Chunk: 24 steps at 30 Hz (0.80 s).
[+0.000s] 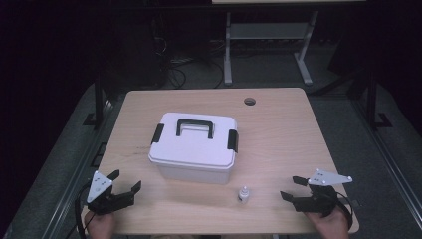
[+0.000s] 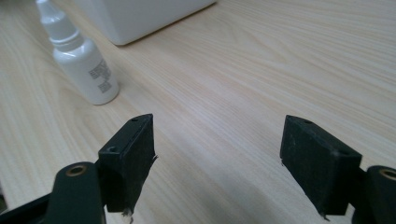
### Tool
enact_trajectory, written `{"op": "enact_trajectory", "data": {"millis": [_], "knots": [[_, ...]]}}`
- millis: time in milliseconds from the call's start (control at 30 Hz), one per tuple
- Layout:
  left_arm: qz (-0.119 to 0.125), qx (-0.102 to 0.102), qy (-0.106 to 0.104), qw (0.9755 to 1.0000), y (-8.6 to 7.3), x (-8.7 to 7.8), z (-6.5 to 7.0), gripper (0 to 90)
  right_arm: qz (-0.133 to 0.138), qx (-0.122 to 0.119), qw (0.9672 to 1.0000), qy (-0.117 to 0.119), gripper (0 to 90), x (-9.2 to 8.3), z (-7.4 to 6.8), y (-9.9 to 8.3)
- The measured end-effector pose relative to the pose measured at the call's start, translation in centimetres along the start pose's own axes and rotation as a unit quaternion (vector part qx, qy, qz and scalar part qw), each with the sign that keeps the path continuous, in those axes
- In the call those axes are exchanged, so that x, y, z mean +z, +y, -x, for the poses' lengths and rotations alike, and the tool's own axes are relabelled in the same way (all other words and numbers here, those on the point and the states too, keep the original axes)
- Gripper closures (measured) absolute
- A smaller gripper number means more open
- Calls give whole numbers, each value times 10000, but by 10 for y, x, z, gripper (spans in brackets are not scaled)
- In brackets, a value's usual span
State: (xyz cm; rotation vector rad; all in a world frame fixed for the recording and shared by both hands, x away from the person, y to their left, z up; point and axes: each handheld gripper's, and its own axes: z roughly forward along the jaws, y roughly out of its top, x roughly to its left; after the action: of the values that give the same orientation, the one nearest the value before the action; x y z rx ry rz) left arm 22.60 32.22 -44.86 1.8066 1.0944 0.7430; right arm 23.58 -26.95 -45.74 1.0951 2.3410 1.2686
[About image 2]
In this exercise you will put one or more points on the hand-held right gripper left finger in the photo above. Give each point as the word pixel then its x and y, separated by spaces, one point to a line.
pixel 127 161

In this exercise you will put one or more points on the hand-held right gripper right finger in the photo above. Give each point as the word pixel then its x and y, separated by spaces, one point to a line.
pixel 317 168

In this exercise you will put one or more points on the white dropper bottle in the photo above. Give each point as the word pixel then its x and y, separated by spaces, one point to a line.
pixel 82 67

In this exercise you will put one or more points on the white plastic bin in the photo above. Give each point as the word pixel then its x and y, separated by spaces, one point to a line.
pixel 140 18

